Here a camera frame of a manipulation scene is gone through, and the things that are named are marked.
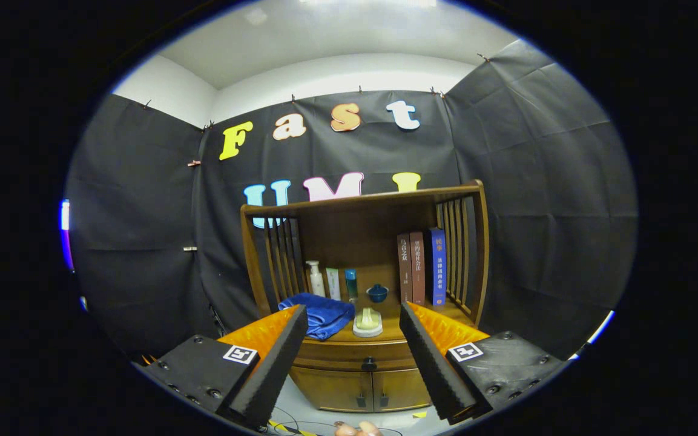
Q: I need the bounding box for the white pump bottle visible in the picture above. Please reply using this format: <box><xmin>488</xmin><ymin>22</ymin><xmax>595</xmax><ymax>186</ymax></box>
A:
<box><xmin>306</xmin><ymin>260</ymin><xmax>326</xmax><ymax>297</ymax></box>

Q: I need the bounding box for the wooden drawer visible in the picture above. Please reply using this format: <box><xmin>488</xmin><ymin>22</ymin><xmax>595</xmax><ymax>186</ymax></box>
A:
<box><xmin>293</xmin><ymin>340</ymin><xmax>417</xmax><ymax>371</ymax></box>

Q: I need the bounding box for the blue book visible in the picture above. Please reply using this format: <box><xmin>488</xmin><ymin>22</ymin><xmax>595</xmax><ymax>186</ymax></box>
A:
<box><xmin>425</xmin><ymin>228</ymin><xmax>447</xmax><ymax>307</ymax></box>

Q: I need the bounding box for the reddish brown book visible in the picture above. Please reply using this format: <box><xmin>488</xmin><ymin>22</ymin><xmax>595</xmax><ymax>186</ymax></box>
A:
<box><xmin>409</xmin><ymin>231</ymin><xmax>426</xmax><ymax>305</ymax></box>

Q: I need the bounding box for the yellow black floor tape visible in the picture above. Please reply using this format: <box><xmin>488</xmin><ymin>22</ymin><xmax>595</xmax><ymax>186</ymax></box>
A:
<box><xmin>267</xmin><ymin>420</ymin><xmax>319</xmax><ymax>436</ymax></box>

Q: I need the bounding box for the wooden cabinet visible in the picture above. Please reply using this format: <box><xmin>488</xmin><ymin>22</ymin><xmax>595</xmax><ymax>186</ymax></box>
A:
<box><xmin>240</xmin><ymin>179</ymin><xmax>490</xmax><ymax>414</ymax></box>

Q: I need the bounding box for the wooden countertop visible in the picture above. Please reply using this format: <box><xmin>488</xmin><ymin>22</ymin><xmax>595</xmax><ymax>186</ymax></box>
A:
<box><xmin>264</xmin><ymin>291</ymin><xmax>475</xmax><ymax>345</ymax></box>

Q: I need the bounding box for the black backdrop cloth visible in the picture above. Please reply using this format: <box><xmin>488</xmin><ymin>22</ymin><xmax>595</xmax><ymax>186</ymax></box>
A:
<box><xmin>64</xmin><ymin>39</ymin><xmax>638</xmax><ymax>361</ymax></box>

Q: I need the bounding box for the wooden cabinet door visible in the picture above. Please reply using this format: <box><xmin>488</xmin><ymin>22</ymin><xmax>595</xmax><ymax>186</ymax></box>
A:
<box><xmin>288</xmin><ymin>366</ymin><xmax>375</xmax><ymax>414</ymax></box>
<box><xmin>373</xmin><ymin>368</ymin><xmax>431</xmax><ymax>412</ymax></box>

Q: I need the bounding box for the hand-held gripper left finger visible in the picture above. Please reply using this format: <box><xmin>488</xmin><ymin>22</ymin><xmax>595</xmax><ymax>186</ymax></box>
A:
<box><xmin>140</xmin><ymin>305</ymin><xmax>309</xmax><ymax>428</ymax></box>

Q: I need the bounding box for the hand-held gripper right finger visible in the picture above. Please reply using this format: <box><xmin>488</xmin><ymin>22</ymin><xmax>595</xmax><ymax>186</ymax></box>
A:
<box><xmin>399</xmin><ymin>302</ymin><xmax>567</xmax><ymax>424</ymax></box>

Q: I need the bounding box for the dark brown book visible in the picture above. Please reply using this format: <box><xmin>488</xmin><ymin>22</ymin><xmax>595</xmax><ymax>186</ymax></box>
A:
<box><xmin>397</xmin><ymin>233</ymin><xmax>412</xmax><ymax>303</ymax></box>

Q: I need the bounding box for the folded blue towel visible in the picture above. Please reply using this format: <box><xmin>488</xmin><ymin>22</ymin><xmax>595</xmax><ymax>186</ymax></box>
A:
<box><xmin>278</xmin><ymin>292</ymin><xmax>356</xmax><ymax>341</ymax></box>

